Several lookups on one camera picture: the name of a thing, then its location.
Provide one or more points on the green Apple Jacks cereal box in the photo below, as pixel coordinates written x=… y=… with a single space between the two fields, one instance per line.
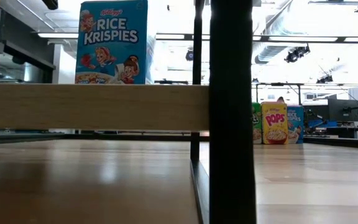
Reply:
x=257 y=124

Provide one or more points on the blue Rice Krispies cereal box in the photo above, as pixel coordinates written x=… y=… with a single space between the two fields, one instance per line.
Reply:
x=295 y=124
x=110 y=46

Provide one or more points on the yellow Corn Pops cereal box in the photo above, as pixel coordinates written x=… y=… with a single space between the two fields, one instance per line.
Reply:
x=274 y=124

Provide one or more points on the black ceiling spot lamp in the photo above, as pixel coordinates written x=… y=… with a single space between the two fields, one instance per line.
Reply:
x=189 y=55
x=297 y=54
x=325 y=79

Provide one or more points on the person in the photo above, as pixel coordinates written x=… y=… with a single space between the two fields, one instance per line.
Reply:
x=281 y=99

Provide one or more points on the dark computer monitor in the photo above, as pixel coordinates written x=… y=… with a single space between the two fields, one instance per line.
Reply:
x=343 y=110

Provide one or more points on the grey metal cabinet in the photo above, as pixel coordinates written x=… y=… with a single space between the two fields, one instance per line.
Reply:
x=17 y=46

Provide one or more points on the silver ventilation duct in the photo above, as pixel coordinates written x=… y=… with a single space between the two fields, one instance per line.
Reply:
x=272 y=53

